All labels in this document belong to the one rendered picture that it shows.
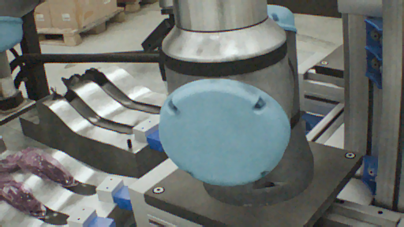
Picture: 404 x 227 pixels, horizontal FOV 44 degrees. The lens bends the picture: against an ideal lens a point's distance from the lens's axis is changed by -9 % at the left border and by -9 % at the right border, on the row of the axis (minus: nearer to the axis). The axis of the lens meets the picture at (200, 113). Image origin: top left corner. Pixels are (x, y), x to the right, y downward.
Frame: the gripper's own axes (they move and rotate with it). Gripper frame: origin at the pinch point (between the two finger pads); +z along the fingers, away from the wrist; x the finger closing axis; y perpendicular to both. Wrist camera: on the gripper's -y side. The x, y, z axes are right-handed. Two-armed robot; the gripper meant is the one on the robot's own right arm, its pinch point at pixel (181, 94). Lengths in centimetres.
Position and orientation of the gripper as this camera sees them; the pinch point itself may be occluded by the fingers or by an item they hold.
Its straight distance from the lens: 123.5
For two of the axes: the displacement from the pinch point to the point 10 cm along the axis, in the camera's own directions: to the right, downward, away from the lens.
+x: 6.5, -2.7, 7.1
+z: 1.3, 9.6, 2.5
